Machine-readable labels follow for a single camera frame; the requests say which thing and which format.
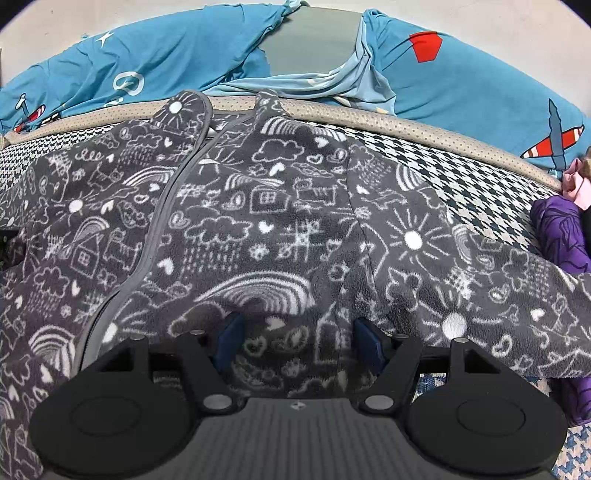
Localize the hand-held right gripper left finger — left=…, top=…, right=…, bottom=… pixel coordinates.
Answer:
left=81, top=313, right=247, bottom=414

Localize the tan and pink cloth item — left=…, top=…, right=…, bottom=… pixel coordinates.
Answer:
left=564, top=157, right=591, bottom=209

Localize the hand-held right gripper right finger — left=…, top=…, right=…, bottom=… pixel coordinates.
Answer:
left=353, top=318, right=515, bottom=414

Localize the purple jacket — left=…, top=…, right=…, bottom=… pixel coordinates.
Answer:
left=530, top=194, right=591, bottom=428

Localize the blue airplane-print cover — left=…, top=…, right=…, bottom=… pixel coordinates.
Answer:
left=0, top=0, right=591, bottom=178

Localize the grey doodle-print fleece jacket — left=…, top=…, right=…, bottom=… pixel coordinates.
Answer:
left=0, top=90, right=591, bottom=480

